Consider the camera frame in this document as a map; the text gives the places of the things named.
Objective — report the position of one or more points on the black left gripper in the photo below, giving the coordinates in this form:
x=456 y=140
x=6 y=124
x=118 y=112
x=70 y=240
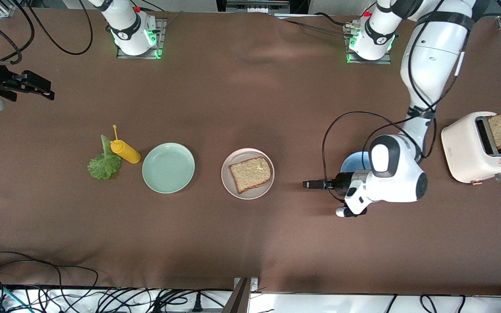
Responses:
x=342 y=183

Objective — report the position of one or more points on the green lettuce leaf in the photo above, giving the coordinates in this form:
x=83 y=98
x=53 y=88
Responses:
x=102 y=167

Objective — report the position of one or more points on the yellow squeeze bottle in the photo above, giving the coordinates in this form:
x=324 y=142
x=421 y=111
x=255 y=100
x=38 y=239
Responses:
x=126 y=153

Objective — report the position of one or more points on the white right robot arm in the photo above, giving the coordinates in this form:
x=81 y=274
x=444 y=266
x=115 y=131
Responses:
x=124 y=24

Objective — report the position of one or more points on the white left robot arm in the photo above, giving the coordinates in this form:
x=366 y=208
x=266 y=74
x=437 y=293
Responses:
x=433 y=52

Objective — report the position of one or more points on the blue plate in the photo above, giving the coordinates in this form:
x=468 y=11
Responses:
x=355 y=163

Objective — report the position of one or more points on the beige plate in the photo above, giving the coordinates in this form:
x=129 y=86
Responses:
x=261 y=191

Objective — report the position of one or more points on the mint green plate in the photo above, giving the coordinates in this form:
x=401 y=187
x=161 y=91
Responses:
x=168 y=169

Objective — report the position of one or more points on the brown table cloth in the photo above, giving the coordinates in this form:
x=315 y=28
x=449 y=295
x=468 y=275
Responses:
x=250 y=108

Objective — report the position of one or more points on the white toaster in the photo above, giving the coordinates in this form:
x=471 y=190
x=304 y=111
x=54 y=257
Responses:
x=461 y=152

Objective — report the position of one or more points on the black power plug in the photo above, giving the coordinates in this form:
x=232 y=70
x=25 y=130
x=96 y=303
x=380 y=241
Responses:
x=197 y=304

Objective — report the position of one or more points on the black device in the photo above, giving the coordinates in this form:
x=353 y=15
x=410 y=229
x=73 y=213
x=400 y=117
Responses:
x=298 y=5

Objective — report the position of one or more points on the gray power strip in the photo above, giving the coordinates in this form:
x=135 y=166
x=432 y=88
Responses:
x=257 y=6

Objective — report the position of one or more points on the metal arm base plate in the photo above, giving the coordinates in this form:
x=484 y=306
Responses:
x=381 y=61
x=137 y=56

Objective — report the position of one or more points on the gray metal bracket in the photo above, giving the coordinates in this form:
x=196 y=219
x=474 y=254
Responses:
x=239 y=300

